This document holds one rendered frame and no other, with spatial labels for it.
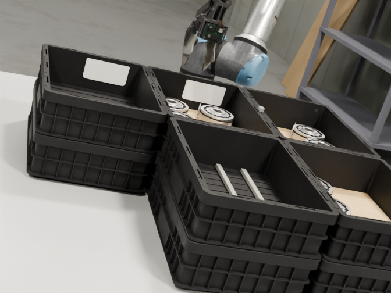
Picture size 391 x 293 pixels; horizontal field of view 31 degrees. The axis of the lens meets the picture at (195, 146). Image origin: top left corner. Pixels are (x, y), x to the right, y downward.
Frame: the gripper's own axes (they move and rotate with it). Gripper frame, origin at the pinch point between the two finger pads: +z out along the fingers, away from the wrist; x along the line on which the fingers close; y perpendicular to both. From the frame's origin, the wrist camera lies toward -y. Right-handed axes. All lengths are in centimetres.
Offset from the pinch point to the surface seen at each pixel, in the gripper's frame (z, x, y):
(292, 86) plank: 76, 194, -349
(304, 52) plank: 49, 203, -375
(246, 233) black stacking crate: 15, 1, 70
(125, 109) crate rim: 8.3, -21.5, 31.1
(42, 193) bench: 32, -35, 37
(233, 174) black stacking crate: 16.2, 8.5, 35.5
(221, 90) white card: 7.6, 13.2, -7.3
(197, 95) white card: 11.0, 6.6, -7.3
